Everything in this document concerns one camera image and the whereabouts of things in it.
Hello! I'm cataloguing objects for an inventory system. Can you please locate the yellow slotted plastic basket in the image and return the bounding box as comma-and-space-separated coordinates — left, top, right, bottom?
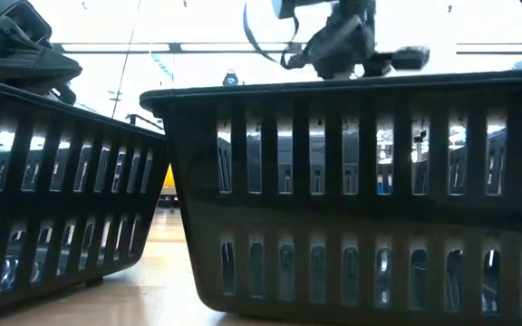
163, 163, 177, 189

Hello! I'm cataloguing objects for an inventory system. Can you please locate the black overhead frame bar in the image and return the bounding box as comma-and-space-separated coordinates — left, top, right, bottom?
52, 42, 522, 55

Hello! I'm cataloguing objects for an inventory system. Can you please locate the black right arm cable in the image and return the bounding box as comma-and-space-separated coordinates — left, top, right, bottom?
241, 2, 301, 69

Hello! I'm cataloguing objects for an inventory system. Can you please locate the thin dark hanging cable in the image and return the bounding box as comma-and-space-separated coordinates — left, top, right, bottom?
110, 0, 143, 120

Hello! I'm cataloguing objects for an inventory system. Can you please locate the black slotted plastic basket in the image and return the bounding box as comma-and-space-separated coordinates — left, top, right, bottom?
139, 67, 522, 326
0, 74, 170, 318

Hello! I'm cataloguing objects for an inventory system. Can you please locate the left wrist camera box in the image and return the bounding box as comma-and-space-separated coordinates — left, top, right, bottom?
54, 83, 78, 106

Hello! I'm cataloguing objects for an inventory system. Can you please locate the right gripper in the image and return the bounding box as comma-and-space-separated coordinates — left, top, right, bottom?
308, 0, 430, 81

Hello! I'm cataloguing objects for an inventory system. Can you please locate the black metal shelf frame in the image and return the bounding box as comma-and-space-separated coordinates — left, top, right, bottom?
124, 112, 166, 133

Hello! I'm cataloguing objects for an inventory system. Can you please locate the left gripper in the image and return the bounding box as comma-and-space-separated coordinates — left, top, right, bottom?
0, 27, 83, 95

